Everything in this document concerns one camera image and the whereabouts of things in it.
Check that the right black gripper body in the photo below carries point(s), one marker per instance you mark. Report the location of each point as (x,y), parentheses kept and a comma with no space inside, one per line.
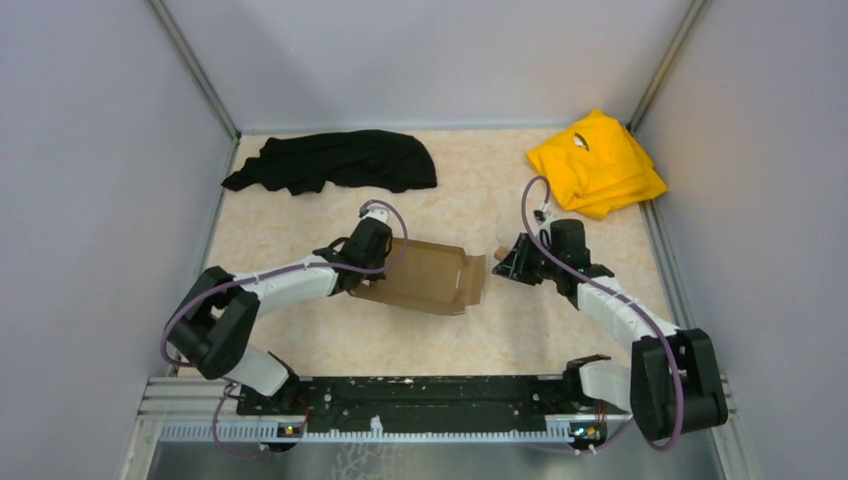
(529,267)

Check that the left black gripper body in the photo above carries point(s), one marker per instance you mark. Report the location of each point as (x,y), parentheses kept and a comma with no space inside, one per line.
(376,261)

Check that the brown cardboard paper box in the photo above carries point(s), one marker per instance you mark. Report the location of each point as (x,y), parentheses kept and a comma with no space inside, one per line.
(428,277)

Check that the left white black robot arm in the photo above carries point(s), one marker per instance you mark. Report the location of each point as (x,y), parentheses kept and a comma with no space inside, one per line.
(211,329)

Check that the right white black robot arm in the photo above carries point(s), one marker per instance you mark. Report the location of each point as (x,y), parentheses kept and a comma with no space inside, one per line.
(672,385)

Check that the small brown cardboard cube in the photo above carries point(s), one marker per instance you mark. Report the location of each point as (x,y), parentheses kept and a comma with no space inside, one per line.
(501,253)

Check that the black cloth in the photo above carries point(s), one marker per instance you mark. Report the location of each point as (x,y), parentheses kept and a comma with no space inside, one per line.
(365,158)

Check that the yellow folded cloth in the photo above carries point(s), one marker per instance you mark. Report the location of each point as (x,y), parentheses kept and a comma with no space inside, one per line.
(595,166)

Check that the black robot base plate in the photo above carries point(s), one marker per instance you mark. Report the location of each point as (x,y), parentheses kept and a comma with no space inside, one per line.
(424,404)

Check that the left aluminium corner post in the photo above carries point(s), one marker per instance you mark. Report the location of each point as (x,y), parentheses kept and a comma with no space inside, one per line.
(188,58)

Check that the aluminium corner post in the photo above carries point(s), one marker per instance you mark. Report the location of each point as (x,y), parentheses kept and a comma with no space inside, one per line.
(673,53)
(188,58)

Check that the aluminium frame rail front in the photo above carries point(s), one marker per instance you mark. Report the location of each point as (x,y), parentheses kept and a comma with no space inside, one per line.
(193,409)

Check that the right aluminium corner post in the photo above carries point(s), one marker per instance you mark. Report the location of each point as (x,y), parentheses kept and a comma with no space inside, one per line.
(673,53)

